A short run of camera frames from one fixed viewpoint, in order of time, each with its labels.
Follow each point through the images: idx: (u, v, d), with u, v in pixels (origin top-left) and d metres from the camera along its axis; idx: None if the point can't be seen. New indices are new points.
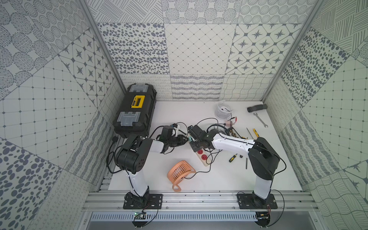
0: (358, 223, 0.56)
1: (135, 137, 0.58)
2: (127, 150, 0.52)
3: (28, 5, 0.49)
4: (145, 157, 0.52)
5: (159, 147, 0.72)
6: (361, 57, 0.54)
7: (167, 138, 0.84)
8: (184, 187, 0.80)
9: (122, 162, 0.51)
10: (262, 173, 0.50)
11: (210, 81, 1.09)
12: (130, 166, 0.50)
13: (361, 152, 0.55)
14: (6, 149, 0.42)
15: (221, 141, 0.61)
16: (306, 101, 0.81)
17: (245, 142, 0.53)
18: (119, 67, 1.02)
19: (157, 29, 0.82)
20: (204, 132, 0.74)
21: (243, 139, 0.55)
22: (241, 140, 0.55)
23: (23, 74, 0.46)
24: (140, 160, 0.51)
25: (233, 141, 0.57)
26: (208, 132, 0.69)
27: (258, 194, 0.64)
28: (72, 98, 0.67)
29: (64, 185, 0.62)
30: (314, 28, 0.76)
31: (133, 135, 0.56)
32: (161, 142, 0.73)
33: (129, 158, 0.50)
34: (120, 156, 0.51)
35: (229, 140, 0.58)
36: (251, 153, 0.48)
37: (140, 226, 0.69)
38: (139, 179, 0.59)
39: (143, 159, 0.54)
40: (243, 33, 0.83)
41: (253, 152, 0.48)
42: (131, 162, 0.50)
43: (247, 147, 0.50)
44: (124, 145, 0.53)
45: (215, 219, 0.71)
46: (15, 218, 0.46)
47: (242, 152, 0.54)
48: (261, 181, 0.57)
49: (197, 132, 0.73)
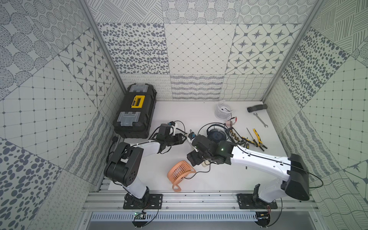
0: (358, 223, 0.56)
1: (122, 147, 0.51)
2: (117, 162, 0.48)
3: (28, 5, 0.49)
4: (137, 168, 0.51)
5: (157, 148, 0.69)
6: (361, 57, 0.54)
7: (166, 137, 0.80)
8: (184, 187, 0.80)
9: (112, 176, 0.47)
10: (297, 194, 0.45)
11: (210, 81, 1.09)
12: (120, 179, 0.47)
13: (361, 152, 0.55)
14: (6, 150, 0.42)
15: (244, 158, 0.49)
16: (306, 101, 0.81)
17: (280, 162, 0.44)
18: (119, 67, 1.02)
19: (157, 29, 0.82)
20: (213, 143, 0.59)
21: (274, 158, 0.46)
22: (273, 160, 0.45)
23: (23, 74, 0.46)
24: (130, 173, 0.46)
25: (265, 161, 0.46)
26: (224, 144, 0.55)
27: (259, 197, 0.63)
28: (72, 98, 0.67)
29: (64, 185, 0.62)
30: (314, 28, 0.76)
31: (121, 145, 0.50)
32: (155, 144, 0.67)
33: (119, 171, 0.46)
34: (111, 168, 0.47)
35: (256, 158, 0.48)
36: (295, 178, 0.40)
37: (140, 225, 0.69)
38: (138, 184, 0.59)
39: (134, 171, 0.49)
40: (243, 33, 0.83)
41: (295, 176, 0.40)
42: (120, 175, 0.46)
43: (286, 169, 0.43)
44: (112, 158, 0.48)
45: (215, 219, 0.71)
46: (15, 218, 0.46)
47: (273, 173, 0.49)
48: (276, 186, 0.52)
49: (206, 143, 0.57)
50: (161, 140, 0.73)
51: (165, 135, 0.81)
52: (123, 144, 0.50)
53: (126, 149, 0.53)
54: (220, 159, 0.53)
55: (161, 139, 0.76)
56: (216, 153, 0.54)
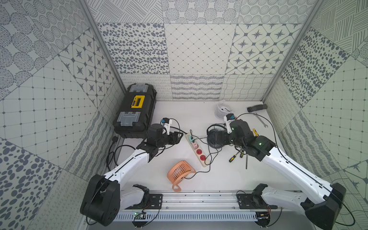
0: (358, 222, 0.56)
1: (97, 180, 0.42)
2: (92, 200, 0.41)
3: (28, 5, 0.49)
4: (118, 201, 0.43)
5: (147, 159, 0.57)
6: (361, 57, 0.54)
7: (157, 141, 0.70)
8: (184, 187, 0.80)
9: (90, 215, 0.40)
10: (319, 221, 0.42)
11: (210, 81, 1.09)
12: (99, 219, 0.40)
13: (361, 152, 0.55)
14: (6, 149, 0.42)
15: (280, 163, 0.46)
16: (306, 101, 0.81)
17: (320, 184, 0.41)
18: (119, 67, 1.02)
19: (157, 29, 0.82)
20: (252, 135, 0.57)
21: (317, 178, 0.42)
22: (313, 178, 0.42)
23: (23, 74, 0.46)
24: (109, 210, 0.40)
25: (302, 176, 0.43)
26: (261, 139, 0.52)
27: (262, 196, 0.63)
28: (72, 98, 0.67)
29: (64, 185, 0.62)
30: (314, 28, 0.76)
31: (95, 179, 0.42)
32: (142, 159, 0.57)
33: (97, 210, 0.40)
34: (86, 208, 0.41)
35: (294, 169, 0.44)
36: (327, 203, 0.37)
37: (140, 225, 0.69)
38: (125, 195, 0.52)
39: (115, 205, 0.42)
40: (243, 33, 0.83)
41: (330, 202, 0.38)
42: (99, 214, 0.40)
43: (322, 193, 0.39)
44: (86, 197, 0.41)
45: (215, 219, 0.71)
46: (15, 218, 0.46)
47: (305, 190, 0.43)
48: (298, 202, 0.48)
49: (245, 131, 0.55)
50: (152, 145, 0.63)
51: (156, 139, 0.69)
52: (99, 177, 0.43)
53: (103, 181, 0.45)
54: (252, 149, 0.51)
55: (150, 144, 0.63)
56: (252, 143, 0.51)
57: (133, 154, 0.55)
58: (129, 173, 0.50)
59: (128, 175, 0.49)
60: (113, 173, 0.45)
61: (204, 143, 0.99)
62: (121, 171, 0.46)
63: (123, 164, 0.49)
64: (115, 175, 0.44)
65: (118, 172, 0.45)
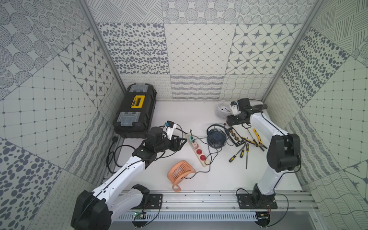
0: (358, 223, 0.56)
1: (85, 197, 0.40)
2: (81, 215, 0.39)
3: (28, 5, 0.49)
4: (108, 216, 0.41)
5: (142, 167, 0.56)
6: (361, 57, 0.54)
7: (156, 147, 0.65)
8: (184, 187, 0.80)
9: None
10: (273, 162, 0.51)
11: (210, 81, 1.09)
12: None
13: (361, 152, 0.55)
14: (6, 150, 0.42)
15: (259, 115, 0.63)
16: (306, 101, 0.81)
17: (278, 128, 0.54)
18: (119, 67, 1.02)
19: (157, 29, 0.82)
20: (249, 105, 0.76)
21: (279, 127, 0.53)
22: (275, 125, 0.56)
23: (23, 74, 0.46)
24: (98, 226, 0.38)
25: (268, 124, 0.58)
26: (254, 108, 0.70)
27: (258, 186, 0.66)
28: (72, 98, 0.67)
29: (64, 185, 0.62)
30: (314, 28, 0.76)
31: (83, 196, 0.40)
32: (136, 168, 0.52)
33: (85, 226, 0.39)
34: (74, 224, 0.40)
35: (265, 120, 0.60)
36: (275, 137, 0.50)
37: (140, 225, 0.69)
38: (120, 203, 0.52)
39: (106, 221, 0.40)
40: (243, 33, 0.83)
41: (277, 137, 0.50)
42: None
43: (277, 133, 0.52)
44: (74, 213, 0.40)
45: (215, 219, 0.71)
46: (15, 218, 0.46)
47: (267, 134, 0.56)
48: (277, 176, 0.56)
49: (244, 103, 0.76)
50: (150, 151, 0.58)
51: (155, 144, 0.65)
52: (88, 193, 0.41)
53: (92, 197, 0.42)
54: (243, 112, 0.70)
55: (148, 149, 0.59)
56: (247, 109, 0.69)
57: (126, 164, 0.51)
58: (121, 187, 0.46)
59: (120, 189, 0.46)
60: (102, 189, 0.42)
61: (204, 143, 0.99)
62: (111, 186, 0.44)
63: (114, 177, 0.46)
64: (104, 191, 0.42)
65: (108, 188, 0.43)
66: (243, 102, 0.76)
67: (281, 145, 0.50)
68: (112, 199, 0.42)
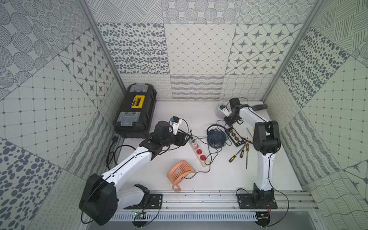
0: (358, 223, 0.56)
1: (94, 180, 0.41)
2: (89, 198, 0.41)
3: (28, 5, 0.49)
4: (115, 201, 0.42)
5: (149, 157, 0.58)
6: (361, 57, 0.54)
7: (162, 139, 0.67)
8: (184, 187, 0.80)
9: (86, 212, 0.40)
10: (256, 143, 0.61)
11: (210, 81, 1.09)
12: (96, 216, 0.40)
13: (361, 152, 0.55)
14: (5, 150, 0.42)
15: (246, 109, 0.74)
16: (306, 101, 0.81)
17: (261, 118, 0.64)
18: (119, 67, 1.02)
19: (157, 29, 0.82)
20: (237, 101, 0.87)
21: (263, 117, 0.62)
22: (259, 115, 0.66)
23: (23, 74, 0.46)
24: (105, 210, 0.39)
25: (253, 114, 0.68)
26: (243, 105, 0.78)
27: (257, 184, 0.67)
28: (72, 98, 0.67)
29: (64, 185, 0.62)
30: (314, 28, 0.76)
31: (93, 179, 0.41)
32: (143, 158, 0.55)
33: (93, 208, 0.41)
34: (83, 205, 0.41)
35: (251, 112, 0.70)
36: (258, 123, 0.59)
37: (140, 225, 0.69)
38: (125, 194, 0.53)
39: (112, 206, 0.41)
40: (243, 33, 0.83)
41: (259, 123, 0.59)
42: (95, 212, 0.40)
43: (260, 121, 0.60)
44: (84, 195, 0.41)
45: (215, 219, 0.71)
46: (15, 218, 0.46)
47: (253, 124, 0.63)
48: (264, 156, 0.61)
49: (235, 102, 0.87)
50: (156, 143, 0.60)
51: (162, 137, 0.67)
52: (97, 177, 0.42)
53: (101, 180, 0.44)
54: (234, 109, 0.81)
55: (155, 142, 0.60)
56: (236, 106, 0.81)
57: (134, 153, 0.53)
58: (129, 173, 0.48)
59: (127, 175, 0.47)
60: (111, 174, 0.44)
61: (204, 143, 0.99)
62: (120, 172, 0.45)
63: (123, 164, 0.48)
64: (113, 176, 0.43)
65: (116, 173, 0.44)
66: (233, 100, 0.89)
67: (261, 130, 0.59)
68: (119, 184, 0.43)
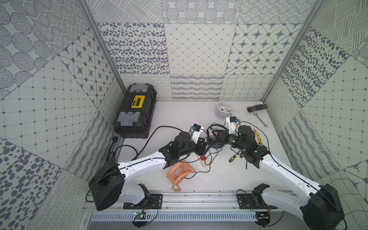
0: (358, 222, 0.56)
1: (110, 166, 0.44)
2: (99, 180, 0.43)
3: (28, 5, 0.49)
4: (117, 195, 0.43)
5: (162, 166, 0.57)
6: (361, 57, 0.54)
7: (180, 151, 0.65)
8: (184, 187, 0.80)
9: (91, 194, 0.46)
10: (313, 223, 0.42)
11: (210, 81, 1.09)
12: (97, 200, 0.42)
13: (361, 152, 0.55)
14: (6, 150, 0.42)
15: (271, 166, 0.52)
16: (306, 101, 0.81)
17: (307, 183, 0.44)
18: (119, 67, 1.02)
19: (157, 29, 0.82)
20: (254, 143, 0.63)
21: (304, 178, 0.46)
22: (301, 178, 0.46)
23: (23, 74, 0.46)
24: (107, 198, 0.40)
25: (292, 176, 0.47)
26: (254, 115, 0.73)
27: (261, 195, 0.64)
28: (72, 98, 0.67)
29: (64, 184, 0.62)
30: (314, 28, 0.76)
31: (110, 164, 0.44)
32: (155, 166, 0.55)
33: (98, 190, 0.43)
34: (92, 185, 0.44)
35: (285, 170, 0.49)
36: (313, 200, 0.40)
37: (140, 225, 0.69)
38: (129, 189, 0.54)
39: (114, 197, 0.42)
40: (243, 33, 0.83)
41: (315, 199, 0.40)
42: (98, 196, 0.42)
43: (309, 190, 0.42)
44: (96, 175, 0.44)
45: (215, 219, 0.71)
46: (14, 218, 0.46)
47: (296, 190, 0.46)
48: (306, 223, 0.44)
49: (250, 140, 0.61)
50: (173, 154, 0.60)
51: (180, 149, 0.64)
52: (114, 163, 0.45)
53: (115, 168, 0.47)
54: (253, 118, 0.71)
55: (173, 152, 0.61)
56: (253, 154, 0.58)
57: (152, 155, 0.54)
58: (140, 172, 0.49)
59: (138, 173, 0.49)
60: (126, 166, 0.46)
61: None
62: (133, 167, 0.47)
63: (139, 161, 0.50)
64: (126, 168, 0.45)
65: (130, 167, 0.46)
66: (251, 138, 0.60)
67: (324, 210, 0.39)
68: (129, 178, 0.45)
